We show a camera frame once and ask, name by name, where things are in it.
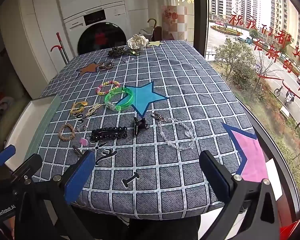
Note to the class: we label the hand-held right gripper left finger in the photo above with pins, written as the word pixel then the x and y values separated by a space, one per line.
pixel 80 177

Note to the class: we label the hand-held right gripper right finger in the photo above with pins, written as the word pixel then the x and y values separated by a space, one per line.
pixel 216 177

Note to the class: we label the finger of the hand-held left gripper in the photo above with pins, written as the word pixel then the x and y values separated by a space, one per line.
pixel 27 165
pixel 5 155

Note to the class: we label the white shallow box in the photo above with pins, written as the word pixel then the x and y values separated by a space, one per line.
pixel 27 120

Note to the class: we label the black beaded hair clip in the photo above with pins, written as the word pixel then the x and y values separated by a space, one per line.
pixel 110 133

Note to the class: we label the black claw clip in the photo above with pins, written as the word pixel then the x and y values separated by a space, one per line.
pixel 138 125

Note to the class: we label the green translucent bangle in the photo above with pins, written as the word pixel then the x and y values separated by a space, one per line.
pixel 108 100

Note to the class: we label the pink heart hair clip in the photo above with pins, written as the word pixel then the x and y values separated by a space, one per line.
pixel 84 142

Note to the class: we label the white paper sheet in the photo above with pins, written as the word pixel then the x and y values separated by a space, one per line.
pixel 273 177

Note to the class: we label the gold hair clip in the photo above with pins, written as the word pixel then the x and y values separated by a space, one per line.
pixel 93 108

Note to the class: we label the grey checked star tablecloth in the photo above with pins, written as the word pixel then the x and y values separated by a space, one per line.
pixel 190 105

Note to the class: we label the white cabinet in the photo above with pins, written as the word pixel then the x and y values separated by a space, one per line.
pixel 35 42

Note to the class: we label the leopard print scrunchie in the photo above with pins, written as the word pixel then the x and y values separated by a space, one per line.
pixel 115 51

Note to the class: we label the dark green scrunchie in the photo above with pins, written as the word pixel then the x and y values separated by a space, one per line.
pixel 135 52

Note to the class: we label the white scrunchie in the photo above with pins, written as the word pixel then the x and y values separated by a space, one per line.
pixel 137 42

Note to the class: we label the brown chair back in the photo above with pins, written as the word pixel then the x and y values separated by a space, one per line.
pixel 157 33

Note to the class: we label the white washing machine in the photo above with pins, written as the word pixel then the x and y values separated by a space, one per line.
pixel 95 17

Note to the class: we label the pink checkered gift bag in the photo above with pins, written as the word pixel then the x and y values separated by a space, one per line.
pixel 173 22

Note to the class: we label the white dryer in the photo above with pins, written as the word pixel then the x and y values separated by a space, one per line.
pixel 90 2

